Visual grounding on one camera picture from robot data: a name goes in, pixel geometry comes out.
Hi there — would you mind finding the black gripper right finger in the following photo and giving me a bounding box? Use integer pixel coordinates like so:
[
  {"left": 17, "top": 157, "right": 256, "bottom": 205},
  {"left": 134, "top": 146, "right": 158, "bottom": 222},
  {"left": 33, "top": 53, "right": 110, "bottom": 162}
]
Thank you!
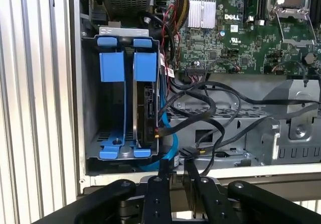
[{"left": 184, "top": 158, "right": 321, "bottom": 224}]

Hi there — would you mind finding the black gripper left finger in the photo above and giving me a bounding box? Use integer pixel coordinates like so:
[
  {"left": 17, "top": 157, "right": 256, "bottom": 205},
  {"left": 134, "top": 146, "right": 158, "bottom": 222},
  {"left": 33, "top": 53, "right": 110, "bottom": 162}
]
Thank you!
[{"left": 30, "top": 158, "right": 173, "bottom": 224}]

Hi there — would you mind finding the black disk wire connector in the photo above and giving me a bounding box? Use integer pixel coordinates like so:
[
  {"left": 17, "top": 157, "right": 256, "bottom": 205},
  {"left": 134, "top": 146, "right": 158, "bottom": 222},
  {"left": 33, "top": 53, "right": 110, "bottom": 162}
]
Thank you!
[{"left": 180, "top": 103, "right": 321, "bottom": 160}]

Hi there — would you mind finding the hard disk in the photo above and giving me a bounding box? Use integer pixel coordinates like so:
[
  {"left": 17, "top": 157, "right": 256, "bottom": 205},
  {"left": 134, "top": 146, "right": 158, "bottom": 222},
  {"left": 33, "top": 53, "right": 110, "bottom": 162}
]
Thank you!
[{"left": 132, "top": 38, "right": 162, "bottom": 159}]

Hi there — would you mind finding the disk bay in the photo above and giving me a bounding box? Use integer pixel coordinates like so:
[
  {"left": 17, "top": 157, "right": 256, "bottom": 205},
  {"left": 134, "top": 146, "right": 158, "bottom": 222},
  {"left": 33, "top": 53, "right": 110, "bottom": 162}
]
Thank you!
[{"left": 81, "top": 34, "right": 163, "bottom": 161}]

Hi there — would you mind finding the empty blue disk carrier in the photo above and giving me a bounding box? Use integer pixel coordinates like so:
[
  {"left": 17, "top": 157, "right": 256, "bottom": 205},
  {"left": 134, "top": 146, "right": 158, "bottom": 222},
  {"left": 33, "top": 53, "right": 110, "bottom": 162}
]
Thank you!
[{"left": 96, "top": 37, "right": 126, "bottom": 160}]

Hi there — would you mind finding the grey metal drive cage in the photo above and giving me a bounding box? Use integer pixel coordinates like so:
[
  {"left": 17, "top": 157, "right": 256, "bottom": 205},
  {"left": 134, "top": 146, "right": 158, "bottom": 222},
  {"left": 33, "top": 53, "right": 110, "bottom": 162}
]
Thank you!
[{"left": 165, "top": 78, "right": 321, "bottom": 167}]

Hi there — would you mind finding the black front panel connector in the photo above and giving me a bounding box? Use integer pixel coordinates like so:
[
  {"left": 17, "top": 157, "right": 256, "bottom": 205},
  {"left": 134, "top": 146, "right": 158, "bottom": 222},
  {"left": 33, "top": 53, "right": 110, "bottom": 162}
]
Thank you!
[{"left": 186, "top": 66, "right": 207, "bottom": 76}]

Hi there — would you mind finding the dark grey PC case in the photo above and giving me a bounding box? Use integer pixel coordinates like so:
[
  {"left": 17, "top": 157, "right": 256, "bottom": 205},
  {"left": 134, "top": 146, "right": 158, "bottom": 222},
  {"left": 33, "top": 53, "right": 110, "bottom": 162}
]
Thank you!
[{"left": 67, "top": 0, "right": 321, "bottom": 209}]

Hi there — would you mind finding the green Dell motherboard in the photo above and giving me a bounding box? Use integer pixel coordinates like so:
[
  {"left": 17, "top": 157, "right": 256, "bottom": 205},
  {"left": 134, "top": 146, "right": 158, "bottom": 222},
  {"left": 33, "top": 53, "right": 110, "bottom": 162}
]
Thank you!
[{"left": 152, "top": 0, "right": 321, "bottom": 76}]

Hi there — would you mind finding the metal socket cover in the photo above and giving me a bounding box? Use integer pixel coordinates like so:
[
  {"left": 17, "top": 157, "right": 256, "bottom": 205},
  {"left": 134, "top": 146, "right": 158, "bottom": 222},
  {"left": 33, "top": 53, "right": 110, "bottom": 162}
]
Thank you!
[{"left": 273, "top": 7, "right": 316, "bottom": 46}]

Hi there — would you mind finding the finned chipset heatsink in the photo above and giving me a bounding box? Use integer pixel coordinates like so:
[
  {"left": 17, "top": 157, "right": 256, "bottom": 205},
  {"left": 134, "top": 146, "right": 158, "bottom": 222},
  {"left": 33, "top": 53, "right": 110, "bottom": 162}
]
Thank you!
[{"left": 189, "top": 0, "right": 217, "bottom": 29}]

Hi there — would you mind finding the black wire with coloured end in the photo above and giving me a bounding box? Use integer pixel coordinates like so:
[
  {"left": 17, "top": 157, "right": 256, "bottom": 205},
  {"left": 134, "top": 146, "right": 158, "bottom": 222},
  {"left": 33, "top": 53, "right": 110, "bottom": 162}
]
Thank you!
[{"left": 154, "top": 82, "right": 219, "bottom": 139}]

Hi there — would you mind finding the blue disk wire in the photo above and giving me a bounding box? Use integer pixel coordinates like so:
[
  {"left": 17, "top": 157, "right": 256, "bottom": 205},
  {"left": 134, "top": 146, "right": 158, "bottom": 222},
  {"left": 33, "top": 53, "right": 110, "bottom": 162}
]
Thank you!
[{"left": 140, "top": 113, "right": 180, "bottom": 172}]

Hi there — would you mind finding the red and black wire bundle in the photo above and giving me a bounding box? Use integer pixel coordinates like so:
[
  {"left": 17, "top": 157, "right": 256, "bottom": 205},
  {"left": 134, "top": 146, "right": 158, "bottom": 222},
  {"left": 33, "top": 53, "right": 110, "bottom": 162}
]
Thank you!
[{"left": 159, "top": 4, "right": 182, "bottom": 72}]

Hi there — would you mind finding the yellow and brown wire bundle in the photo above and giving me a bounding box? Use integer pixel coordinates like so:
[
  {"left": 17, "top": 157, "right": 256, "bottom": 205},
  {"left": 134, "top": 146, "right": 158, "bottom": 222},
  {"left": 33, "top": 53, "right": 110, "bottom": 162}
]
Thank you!
[{"left": 175, "top": 0, "right": 191, "bottom": 32}]

